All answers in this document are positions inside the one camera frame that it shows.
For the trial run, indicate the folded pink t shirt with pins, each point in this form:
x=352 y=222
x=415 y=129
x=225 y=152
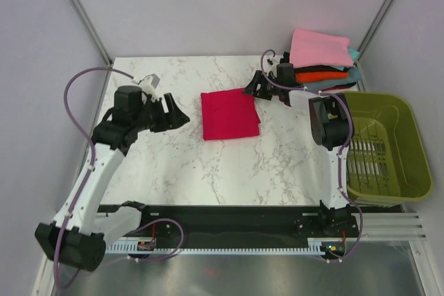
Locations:
x=310 y=48

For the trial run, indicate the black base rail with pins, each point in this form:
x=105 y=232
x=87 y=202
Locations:
x=217 y=227

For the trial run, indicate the folded orange t shirt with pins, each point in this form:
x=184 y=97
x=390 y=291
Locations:
x=317 y=76

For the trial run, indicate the magenta t shirt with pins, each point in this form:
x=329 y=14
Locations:
x=229 y=114

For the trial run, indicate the folded grey blue t shirt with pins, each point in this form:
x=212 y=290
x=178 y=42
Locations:
x=354 y=75

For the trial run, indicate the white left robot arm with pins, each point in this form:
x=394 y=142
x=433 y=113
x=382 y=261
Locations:
x=74 y=237

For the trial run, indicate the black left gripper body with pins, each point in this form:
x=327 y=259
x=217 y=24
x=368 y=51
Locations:
x=152 y=117

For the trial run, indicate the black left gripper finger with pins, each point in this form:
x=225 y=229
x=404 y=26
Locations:
x=177 y=118
x=170 y=103

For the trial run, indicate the folded dark red t shirt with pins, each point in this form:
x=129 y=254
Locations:
x=332 y=89

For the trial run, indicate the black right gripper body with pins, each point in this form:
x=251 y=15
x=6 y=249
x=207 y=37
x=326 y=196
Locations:
x=273 y=80

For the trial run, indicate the white slotted cable duct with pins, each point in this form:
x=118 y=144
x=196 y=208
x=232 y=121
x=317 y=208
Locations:
x=132 y=246

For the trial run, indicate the olive green plastic basket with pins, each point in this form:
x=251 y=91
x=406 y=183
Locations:
x=386 y=163

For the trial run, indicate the folded teal t shirt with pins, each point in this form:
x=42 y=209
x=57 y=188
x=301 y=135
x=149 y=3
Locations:
x=354 y=54

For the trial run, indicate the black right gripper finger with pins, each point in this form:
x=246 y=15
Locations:
x=267 y=93
x=257 y=86

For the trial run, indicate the folded black t shirt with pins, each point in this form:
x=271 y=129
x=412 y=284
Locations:
x=310 y=69

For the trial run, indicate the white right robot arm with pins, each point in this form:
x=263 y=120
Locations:
x=331 y=129

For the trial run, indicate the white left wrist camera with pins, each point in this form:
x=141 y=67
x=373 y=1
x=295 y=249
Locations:
x=149 y=84

